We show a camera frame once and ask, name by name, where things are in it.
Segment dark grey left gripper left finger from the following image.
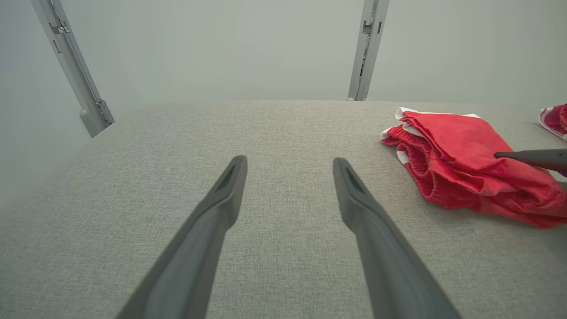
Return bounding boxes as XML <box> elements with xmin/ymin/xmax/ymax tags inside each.
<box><xmin>116</xmin><ymin>155</ymin><xmax>249</xmax><ymax>319</ymax></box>

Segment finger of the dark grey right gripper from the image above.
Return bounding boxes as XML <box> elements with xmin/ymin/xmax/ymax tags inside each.
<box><xmin>494</xmin><ymin>148</ymin><xmax>567</xmax><ymax>173</ymax></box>

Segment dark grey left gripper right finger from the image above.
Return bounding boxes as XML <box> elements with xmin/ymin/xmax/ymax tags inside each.
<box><xmin>332</xmin><ymin>157</ymin><xmax>462</xmax><ymax>319</ymax></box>

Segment red shirt with white sleeves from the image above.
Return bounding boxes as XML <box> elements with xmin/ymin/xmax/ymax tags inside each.
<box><xmin>539</xmin><ymin>103</ymin><xmax>567</xmax><ymax>141</ymax></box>

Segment red shorts with white stripe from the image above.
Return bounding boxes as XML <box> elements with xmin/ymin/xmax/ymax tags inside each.
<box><xmin>380</xmin><ymin>107</ymin><xmax>567</xmax><ymax>229</ymax></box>

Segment grey upright partition post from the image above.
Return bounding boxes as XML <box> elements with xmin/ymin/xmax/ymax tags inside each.
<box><xmin>347</xmin><ymin>0</ymin><xmax>391</xmax><ymax>101</ymax></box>

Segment grey metal slanted frame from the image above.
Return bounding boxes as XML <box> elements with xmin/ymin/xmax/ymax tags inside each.
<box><xmin>30</xmin><ymin>0</ymin><xmax>115</xmax><ymax>138</ymax></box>

